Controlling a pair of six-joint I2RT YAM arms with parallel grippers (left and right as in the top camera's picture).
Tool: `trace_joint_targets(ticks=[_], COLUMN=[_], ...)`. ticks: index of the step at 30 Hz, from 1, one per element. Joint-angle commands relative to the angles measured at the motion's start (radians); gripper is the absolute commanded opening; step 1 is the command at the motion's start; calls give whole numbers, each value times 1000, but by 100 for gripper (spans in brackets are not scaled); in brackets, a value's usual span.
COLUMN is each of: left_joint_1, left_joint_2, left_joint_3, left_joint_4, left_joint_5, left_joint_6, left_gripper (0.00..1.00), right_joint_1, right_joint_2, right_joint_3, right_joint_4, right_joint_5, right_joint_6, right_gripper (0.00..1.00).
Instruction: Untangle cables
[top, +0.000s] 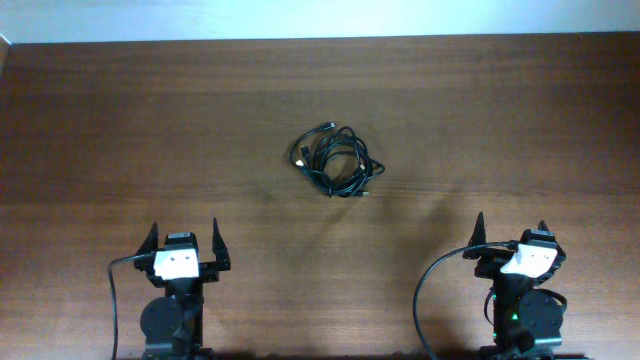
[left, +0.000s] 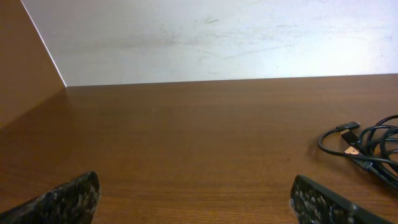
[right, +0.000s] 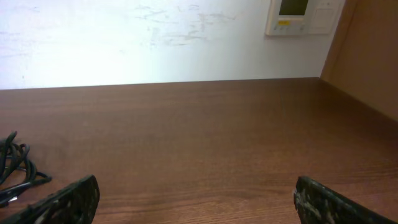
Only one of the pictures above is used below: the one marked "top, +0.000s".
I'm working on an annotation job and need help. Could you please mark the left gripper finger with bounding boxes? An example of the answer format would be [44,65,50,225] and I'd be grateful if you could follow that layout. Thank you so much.
[135,222,159,259]
[212,217,231,271]

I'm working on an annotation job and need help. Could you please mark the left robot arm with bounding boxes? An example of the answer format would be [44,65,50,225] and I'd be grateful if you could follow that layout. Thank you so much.
[134,221,231,360]

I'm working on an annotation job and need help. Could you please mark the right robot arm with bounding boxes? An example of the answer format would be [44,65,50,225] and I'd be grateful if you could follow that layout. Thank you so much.
[463,214,568,359]

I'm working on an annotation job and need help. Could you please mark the left camera black cable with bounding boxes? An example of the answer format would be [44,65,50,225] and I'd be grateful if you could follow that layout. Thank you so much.
[107,253,155,360]

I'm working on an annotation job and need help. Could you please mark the camera black cable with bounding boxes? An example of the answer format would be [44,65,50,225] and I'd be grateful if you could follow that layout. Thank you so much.
[412,240,519,360]
[107,253,155,360]

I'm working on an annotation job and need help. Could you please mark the right camera black cable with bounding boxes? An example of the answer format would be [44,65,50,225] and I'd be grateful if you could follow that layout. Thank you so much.
[412,240,519,360]

